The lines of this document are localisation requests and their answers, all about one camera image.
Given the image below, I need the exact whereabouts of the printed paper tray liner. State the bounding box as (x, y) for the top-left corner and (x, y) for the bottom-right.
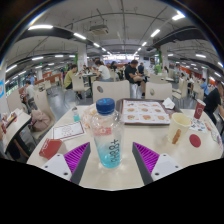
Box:
(120, 99), (172, 126)

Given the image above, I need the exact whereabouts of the white card with red print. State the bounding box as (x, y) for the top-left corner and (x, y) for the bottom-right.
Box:
(51, 120), (86, 142)

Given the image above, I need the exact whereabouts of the flat red box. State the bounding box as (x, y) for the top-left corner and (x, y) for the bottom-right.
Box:
(38, 138), (64, 160)

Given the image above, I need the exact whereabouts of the group of beige chairs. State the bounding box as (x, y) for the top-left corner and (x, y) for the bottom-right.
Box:
(6, 68), (201, 114)

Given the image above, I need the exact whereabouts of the clear water bottle blue cap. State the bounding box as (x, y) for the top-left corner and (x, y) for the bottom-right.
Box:
(90, 97), (125, 169)

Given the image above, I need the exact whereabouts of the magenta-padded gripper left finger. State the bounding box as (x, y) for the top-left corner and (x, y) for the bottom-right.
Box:
(42, 142), (92, 185)

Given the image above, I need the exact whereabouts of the small clear teal bottle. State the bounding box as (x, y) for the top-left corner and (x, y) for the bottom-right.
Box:
(71, 106), (81, 123)

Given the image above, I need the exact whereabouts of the flat round red coaster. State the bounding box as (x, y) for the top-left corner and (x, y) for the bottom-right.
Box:
(188, 133), (202, 149)

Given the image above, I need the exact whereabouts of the cream mug with brown handle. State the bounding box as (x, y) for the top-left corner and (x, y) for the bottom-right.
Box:
(167, 112), (193, 145)

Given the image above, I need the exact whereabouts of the colourful sticker sheet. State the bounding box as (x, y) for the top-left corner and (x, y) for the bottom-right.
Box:
(189, 118), (209, 134)

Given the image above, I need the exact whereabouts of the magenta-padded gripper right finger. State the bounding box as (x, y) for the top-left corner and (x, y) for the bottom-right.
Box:
(132, 142), (184, 185)

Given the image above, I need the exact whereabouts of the pink backpack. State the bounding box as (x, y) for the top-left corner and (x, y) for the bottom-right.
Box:
(29, 109), (52, 132)

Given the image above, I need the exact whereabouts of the red paper cup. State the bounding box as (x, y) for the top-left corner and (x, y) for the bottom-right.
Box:
(193, 98), (207, 120)

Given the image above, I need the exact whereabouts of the ceiling air conditioner unit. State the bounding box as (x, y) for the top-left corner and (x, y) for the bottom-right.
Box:
(89, 23), (110, 36)

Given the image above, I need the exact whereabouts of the group of ceiling lights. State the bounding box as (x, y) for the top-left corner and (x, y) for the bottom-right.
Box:
(4, 9), (224, 88)

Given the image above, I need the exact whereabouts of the crumpled white napkin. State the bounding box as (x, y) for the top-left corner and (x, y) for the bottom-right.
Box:
(162, 97), (176, 110)

